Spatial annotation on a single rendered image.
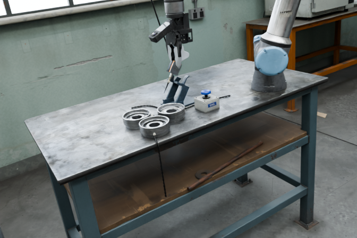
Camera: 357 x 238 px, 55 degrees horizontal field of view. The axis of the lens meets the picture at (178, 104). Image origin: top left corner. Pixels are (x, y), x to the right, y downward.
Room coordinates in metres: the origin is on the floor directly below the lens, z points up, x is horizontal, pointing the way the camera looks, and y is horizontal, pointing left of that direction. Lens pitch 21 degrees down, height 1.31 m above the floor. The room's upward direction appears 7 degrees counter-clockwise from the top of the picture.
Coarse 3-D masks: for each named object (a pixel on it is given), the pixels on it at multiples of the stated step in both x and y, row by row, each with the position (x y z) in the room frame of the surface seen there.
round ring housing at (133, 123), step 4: (128, 112) 1.21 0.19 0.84; (132, 112) 1.22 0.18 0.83; (136, 112) 1.23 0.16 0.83; (140, 112) 1.22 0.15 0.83; (144, 112) 1.22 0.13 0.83; (148, 112) 1.20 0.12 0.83; (124, 116) 1.19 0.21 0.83; (136, 116) 1.20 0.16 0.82; (140, 116) 1.19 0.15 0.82; (144, 116) 1.18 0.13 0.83; (148, 116) 1.15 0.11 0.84; (124, 120) 1.15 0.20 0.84; (128, 120) 1.13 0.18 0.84; (132, 120) 1.13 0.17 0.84; (136, 120) 1.13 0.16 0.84; (140, 120) 1.13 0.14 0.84; (124, 124) 1.15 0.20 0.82; (128, 124) 1.14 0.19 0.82; (132, 124) 1.13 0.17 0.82; (136, 124) 1.13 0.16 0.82; (128, 128) 1.15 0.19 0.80; (132, 128) 1.14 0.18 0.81; (136, 128) 1.13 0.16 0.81
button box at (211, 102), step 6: (204, 96) 1.26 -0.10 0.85; (210, 96) 1.26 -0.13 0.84; (216, 96) 1.25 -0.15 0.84; (198, 102) 1.24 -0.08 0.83; (204, 102) 1.21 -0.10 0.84; (210, 102) 1.22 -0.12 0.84; (216, 102) 1.23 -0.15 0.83; (198, 108) 1.25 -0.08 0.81; (204, 108) 1.21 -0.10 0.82; (210, 108) 1.22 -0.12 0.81; (216, 108) 1.23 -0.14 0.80
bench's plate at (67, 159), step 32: (224, 64) 1.87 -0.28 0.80; (128, 96) 1.51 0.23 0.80; (160, 96) 1.46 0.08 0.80; (192, 96) 1.41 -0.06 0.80; (256, 96) 1.32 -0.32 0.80; (288, 96) 1.32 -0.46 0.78; (32, 128) 1.27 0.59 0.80; (64, 128) 1.23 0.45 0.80; (96, 128) 1.19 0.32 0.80; (192, 128) 1.09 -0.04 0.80; (64, 160) 0.96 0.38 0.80; (96, 160) 0.94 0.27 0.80
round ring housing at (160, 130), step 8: (144, 120) 1.13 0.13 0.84; (152, 120) 1.13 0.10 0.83; (168, 120) 1.09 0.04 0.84; (144, 128) 1.05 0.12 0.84; (152, 128) 1.04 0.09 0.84; (160, 128) 1.04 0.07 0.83; (168, 128) 1.07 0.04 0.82; (144, 136) 1.06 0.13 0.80; (152, 136) 1.05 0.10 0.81; (160, 136) 1.05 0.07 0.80
